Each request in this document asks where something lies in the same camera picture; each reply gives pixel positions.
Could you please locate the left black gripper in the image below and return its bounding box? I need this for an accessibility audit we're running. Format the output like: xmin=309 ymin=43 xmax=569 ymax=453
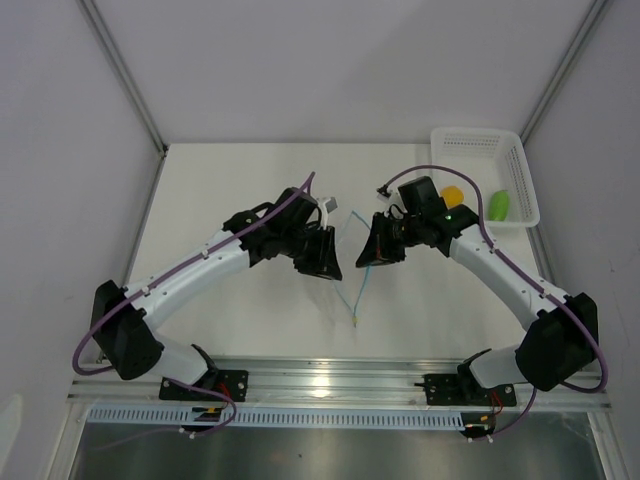
xmin=281 ymin=224 xmax=342 ymax=282

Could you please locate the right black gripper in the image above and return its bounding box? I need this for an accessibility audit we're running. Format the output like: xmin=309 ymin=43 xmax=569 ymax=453
xmin=356 ymin=212 xmax=423 ymax=269

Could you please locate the clear zip top bag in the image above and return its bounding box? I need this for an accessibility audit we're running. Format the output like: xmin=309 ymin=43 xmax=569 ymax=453
xmin=319 ymin=210 xmax=370 ymax=329

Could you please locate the yellow toy fruit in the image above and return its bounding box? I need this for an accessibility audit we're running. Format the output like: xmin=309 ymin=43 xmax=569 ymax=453
xmin=440 ymin=185 xmax=465 ymax=209

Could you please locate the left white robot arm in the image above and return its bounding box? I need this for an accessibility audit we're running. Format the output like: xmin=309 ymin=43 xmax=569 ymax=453
xmin=90 ymin=188 xmax=342 ymax=400

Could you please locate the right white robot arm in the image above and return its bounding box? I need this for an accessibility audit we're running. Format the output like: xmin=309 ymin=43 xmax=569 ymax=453
xmin=355 ymin=176 xmax=598 ymax=404

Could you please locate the green toy vegetable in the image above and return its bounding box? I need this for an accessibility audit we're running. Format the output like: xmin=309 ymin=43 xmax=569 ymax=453
xmin=488 ymin=190 xmax=510 ymax=222

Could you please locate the white plastic basket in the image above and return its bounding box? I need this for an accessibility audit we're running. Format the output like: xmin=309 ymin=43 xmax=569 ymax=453
xmin=430 ymin=127 xmax=540 ymax=229

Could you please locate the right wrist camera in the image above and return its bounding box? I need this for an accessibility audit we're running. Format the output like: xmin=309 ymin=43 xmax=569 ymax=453
xmin=376 ymin=185 xmax=402 ymax=205

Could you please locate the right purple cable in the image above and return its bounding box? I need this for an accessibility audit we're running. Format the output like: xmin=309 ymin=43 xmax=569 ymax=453
xmin=375 ymin=164 xmax=610 ymax=394

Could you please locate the purple cable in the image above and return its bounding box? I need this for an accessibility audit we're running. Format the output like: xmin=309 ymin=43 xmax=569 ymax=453
xmin=375 ymin=164 xmax=610 ymax=394
xmin=72 ymin=171 xmax=317 ymax=376

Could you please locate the aluminium rail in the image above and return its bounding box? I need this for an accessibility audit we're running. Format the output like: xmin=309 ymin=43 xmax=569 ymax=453
xmin=67 ymin=356 xmax=614 ymax=412

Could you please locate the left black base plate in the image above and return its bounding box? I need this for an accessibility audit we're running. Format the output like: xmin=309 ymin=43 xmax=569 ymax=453
xmin=159 ymin=367 xmax=249 ymax=402

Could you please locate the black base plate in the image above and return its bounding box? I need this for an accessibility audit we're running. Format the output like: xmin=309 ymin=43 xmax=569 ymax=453
xmin=159 ymin=367 xmax=249 ymax=402
xmin=414 ymin=373 xmax=517 ymax=407

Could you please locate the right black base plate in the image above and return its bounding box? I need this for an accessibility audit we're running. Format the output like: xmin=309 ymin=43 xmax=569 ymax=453
xmin=414 ymin=373 xmax=517 ymax=407

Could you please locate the white slotted cable duct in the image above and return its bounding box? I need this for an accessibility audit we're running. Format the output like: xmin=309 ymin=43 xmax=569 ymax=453
xmin=87 ymin=404 xmax=465 ymax=431

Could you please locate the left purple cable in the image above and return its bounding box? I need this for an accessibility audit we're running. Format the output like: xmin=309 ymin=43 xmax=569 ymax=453
xmin=72 ymin=171 xmax=317 ymax=376

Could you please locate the right aluminium frame post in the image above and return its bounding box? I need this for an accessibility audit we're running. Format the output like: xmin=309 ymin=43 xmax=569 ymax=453
xmin=520 ymin=0 xmax=614 ymax=146

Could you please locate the aluminium frame post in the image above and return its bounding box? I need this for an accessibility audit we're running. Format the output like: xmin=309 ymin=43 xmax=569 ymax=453
xmin=520 ymin=0 xmax=614 ymax=146
xmin=77 ymin=0 xmax=169 ymax=157

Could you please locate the left aluminium frame post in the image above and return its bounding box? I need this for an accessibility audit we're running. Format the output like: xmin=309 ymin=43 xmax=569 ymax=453
xmin=77 ymin=0 xmax=169 ymax=157

